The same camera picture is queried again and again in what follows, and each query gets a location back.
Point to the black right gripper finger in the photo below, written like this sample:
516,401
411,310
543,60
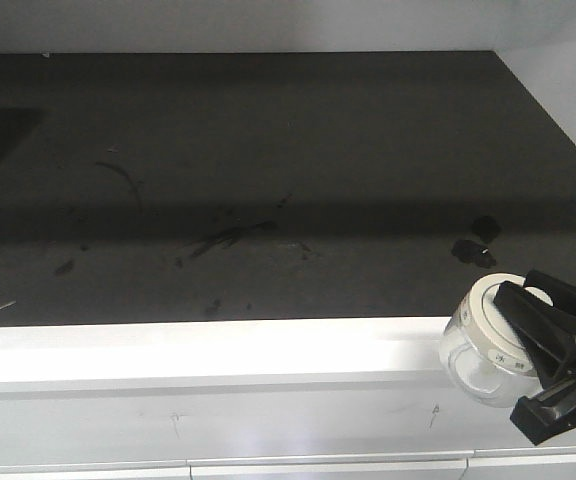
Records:
551,362
568,300

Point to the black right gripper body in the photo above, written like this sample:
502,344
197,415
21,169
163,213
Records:
552,411

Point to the glass jar with white lid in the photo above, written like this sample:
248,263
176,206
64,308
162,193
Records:
481,353

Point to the black debris clump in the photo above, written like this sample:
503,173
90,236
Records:
478,253

